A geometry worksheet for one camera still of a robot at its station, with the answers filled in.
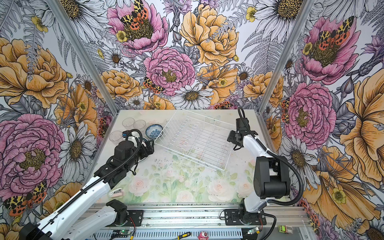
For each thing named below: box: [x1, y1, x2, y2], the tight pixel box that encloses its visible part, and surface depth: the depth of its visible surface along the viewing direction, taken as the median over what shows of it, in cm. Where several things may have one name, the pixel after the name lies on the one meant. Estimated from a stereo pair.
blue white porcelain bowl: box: [145, 124, 164, 140], surface depth 107 cm
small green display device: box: [278, 224, 294, 234], surface depth 71 cm
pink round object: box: [197, 231, 210, 240], surface depth 67 cm
